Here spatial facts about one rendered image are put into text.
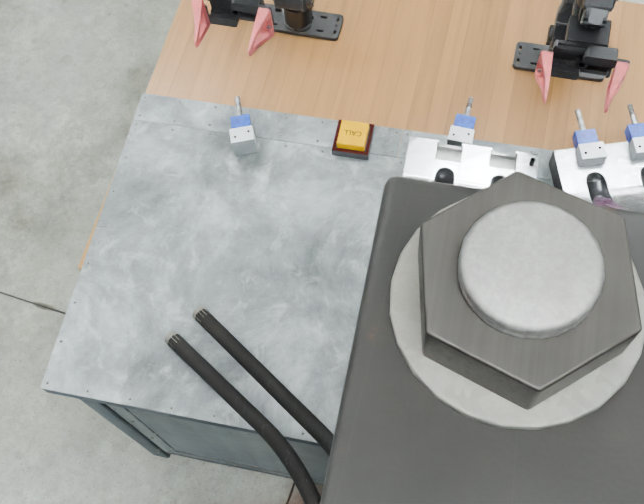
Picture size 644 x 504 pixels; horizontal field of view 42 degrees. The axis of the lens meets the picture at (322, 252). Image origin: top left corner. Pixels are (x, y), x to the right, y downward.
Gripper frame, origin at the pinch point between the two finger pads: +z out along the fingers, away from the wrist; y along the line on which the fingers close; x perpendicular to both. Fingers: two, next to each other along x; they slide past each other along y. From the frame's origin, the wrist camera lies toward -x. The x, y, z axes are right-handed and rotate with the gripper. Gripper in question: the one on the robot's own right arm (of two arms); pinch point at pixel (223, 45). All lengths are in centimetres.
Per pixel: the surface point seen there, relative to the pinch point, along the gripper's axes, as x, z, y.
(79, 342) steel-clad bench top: 39, 47, -24
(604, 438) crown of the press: -81, 73, 54
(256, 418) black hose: 32, 56, 17
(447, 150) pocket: 34, -7, 40
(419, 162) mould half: 31.1, -1.4, 35.2
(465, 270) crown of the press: -86, 69, 47
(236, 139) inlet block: 34.7, -1.3, -4.0
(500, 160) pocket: 34, -7, 51
